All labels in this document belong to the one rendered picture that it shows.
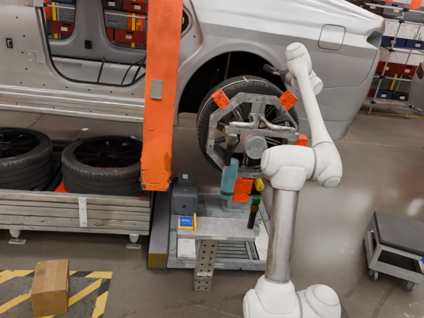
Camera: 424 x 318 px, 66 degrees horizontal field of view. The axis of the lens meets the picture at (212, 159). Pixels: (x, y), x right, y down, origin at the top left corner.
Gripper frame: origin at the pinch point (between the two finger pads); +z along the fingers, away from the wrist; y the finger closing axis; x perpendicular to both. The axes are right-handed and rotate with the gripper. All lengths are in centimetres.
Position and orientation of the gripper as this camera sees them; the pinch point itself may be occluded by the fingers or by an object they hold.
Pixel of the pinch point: (267, 67)
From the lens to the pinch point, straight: 205.2
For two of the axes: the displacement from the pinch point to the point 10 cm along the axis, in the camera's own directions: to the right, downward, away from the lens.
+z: -4.9, -4.6, 7.4
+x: 2.1, -8.9, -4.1
